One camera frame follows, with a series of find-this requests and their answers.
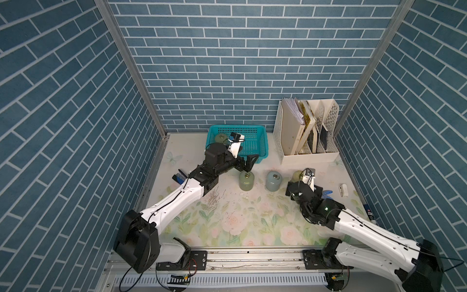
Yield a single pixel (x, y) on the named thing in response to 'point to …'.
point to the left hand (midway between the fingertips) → (254, 152)
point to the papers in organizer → (296, 109)
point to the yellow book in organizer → (305, 115)
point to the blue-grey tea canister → (273, 180)
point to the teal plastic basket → (256, 142)
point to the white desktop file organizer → (307, 131)
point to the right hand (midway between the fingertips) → (299, 185)
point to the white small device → (343, 190)
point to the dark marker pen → (369, 214)
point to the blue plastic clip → (325, 193)
